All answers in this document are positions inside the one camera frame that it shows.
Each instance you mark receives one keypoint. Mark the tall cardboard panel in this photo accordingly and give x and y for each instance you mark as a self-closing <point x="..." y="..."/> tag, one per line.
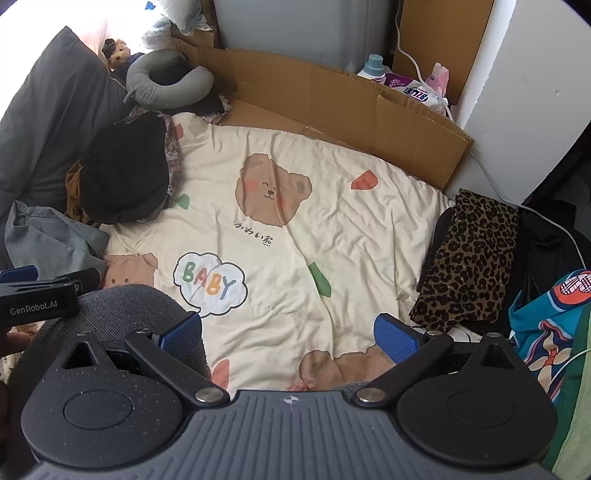
<point x="461" y="37"/>

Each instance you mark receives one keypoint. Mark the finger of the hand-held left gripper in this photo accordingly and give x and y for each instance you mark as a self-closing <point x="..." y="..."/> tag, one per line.
<point x="85" y="279"/>
<point x="18" y="275"/>

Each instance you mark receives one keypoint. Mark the person's left hand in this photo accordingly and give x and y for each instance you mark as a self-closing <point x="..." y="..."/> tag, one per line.
<point x="16" y="341"/>

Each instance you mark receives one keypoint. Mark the black folded clothes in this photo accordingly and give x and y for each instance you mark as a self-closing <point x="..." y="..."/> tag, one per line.
<point x="545" y="244"/>

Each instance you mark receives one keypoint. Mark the dark grey pillow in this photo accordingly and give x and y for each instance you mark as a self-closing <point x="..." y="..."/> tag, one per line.
<point x="55" y="115"/>

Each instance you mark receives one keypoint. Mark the white detergent bottle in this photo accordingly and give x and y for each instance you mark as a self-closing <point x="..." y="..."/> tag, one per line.
<point x="371" y="69"/>

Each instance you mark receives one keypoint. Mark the grey wrapped mattress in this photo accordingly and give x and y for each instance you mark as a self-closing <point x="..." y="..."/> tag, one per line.
<point x="300" y="27"/>

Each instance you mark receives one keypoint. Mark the mustard brown garment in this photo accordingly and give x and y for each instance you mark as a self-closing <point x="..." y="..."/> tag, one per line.
<point x="74" y="194"/>

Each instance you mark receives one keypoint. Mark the grey neck pillow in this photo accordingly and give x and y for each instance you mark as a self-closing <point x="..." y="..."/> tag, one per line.
<point x="184" y="92"/>

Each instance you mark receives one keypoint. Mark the plush toy bear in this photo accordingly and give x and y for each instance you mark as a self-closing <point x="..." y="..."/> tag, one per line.
<point x="119" y="50"/>

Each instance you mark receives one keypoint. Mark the black crumpled cloth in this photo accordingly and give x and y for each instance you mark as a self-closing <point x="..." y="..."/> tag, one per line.
<point x="210" y="108"/>

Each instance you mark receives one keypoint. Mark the pink packet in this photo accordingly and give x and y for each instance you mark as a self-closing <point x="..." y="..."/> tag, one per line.
<point x="438" y="76"/>

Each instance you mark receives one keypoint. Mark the large cardboard sheet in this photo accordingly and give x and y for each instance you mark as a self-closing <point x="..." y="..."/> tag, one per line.
<point x="323" y="101"/>

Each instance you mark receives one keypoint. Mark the small cardboard box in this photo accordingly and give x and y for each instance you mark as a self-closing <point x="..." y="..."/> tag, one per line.
<point x="198" y="34"/>

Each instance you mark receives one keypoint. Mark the person's grey trouser leg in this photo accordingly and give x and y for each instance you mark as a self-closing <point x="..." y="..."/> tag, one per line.
<point x="129" y="309"/>

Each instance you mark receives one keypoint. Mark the bear print blanket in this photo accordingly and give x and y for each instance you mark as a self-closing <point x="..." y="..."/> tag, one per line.
<point x="300" y="230"/>

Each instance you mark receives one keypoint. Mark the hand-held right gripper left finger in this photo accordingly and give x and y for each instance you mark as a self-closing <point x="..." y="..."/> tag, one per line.
<point x="182" y="335"/>

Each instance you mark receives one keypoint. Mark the plastic wrapped white pillow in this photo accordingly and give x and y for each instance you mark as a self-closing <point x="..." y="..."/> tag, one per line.
<point x="184" y="11"/>

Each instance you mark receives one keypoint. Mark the teal printed bag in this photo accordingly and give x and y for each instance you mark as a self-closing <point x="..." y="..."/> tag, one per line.
<point x="545" y="332"/>

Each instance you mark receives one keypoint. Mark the green cloth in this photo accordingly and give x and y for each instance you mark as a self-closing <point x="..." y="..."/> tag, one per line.
<point x="577" y="415"/>

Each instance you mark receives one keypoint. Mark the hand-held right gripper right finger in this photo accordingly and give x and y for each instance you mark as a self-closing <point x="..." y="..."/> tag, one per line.
<point x="397" y="340"/>

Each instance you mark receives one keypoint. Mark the purple detergent bag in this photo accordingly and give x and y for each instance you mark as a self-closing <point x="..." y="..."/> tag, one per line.
<point x="415" y="90"/>

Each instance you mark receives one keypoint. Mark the leopard print pants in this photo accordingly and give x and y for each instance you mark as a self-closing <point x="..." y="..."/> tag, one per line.
<point x="466" y="258"/>

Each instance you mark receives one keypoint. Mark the grey garment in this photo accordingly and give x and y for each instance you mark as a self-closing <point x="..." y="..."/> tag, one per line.
<point x="51" y="240"/>

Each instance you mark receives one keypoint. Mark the black garment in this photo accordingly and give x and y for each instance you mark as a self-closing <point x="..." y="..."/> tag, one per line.
<point x="124" y="175"/>

